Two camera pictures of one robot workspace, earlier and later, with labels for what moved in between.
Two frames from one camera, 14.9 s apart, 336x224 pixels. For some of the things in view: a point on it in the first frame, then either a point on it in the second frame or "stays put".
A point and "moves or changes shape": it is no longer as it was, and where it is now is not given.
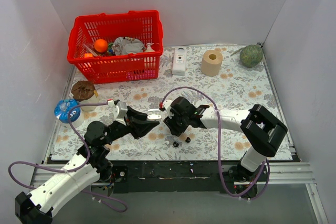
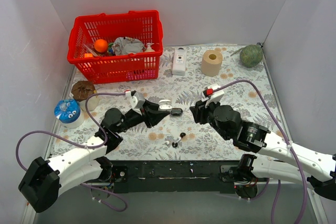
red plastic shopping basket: [144, 25] stays put
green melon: [251, 55] stays put
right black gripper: [171, 121] -> [199, 112]
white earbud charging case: [154, 114] moves or changes shape
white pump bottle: [148, 49] stays put
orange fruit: [100, 45] stays put
